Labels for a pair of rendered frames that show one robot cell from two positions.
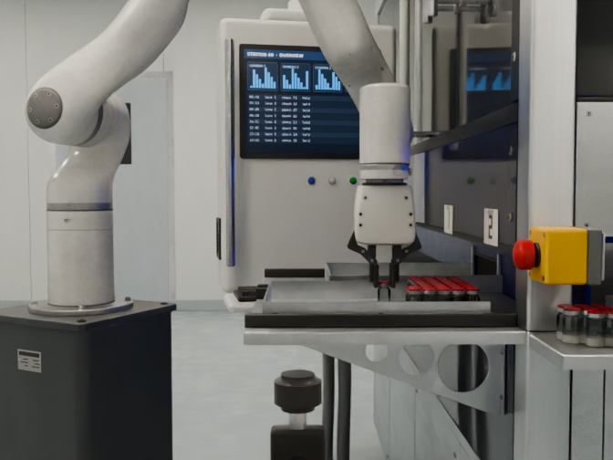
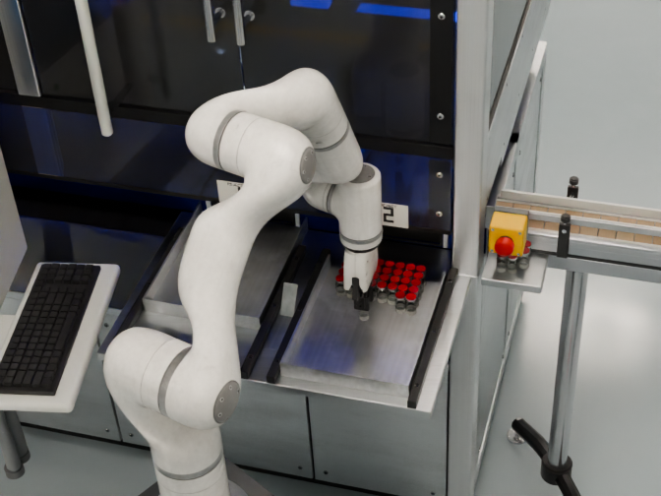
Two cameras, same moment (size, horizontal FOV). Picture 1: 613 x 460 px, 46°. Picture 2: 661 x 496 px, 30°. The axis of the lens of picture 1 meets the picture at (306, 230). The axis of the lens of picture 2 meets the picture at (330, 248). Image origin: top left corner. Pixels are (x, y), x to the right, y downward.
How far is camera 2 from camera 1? 2.37 m
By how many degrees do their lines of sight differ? 74
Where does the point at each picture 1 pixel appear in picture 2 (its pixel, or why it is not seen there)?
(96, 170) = not seen: hidden behind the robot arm
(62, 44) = not seen: outside the picture
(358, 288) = (306, 313)
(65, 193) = (216, 450)
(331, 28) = (354, 163)
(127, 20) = (237, 268)
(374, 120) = (375, 208)
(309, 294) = (293, 346)
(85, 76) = (232, 344)
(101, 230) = not seen: hidden behind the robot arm
